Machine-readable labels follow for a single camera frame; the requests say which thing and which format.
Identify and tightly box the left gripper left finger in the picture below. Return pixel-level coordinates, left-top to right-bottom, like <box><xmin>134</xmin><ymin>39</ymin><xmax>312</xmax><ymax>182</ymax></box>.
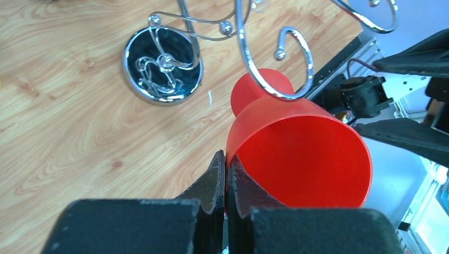
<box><xmin>42</xmin><ymin>151</ymin><xmax>226</xmax><ymax>253</ymax></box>

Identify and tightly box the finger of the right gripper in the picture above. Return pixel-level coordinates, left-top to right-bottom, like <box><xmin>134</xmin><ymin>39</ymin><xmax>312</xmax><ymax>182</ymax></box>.
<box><xmin>372</xmin><ymin>29</ymin><xmax>448</xmax><ymax>78</ymax></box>
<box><xmin>354</xmin><ymin>118</ymin><xmax>448</xmax><ymax>167</ymax></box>

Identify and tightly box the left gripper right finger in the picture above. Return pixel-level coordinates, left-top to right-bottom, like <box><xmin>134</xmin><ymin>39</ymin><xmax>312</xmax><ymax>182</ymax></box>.
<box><xmin>227</xmin><ymin>157</ymin><xmax>402</xmax><ymax>253</ymax></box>

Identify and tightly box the red plastic wine glass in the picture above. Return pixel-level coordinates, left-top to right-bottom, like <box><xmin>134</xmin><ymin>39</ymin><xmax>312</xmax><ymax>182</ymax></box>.
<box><xmin>226</xmin><ymin>74</ymin><xmax>373</xmax><ymax>208</ymax></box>

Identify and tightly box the chrome wine glass rack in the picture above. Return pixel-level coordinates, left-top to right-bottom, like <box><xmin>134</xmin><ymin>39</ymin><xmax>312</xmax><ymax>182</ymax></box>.
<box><xmin>121</xmin><ymin>0</ymin><xmax>400</xmax><ymax>107</ymax></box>

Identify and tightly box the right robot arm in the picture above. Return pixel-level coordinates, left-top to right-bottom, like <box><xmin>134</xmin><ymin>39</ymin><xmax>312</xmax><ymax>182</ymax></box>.
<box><xmin>340</xmin><ymin>29</ymin><xmax>448</xmax><ymax>167</ymax></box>

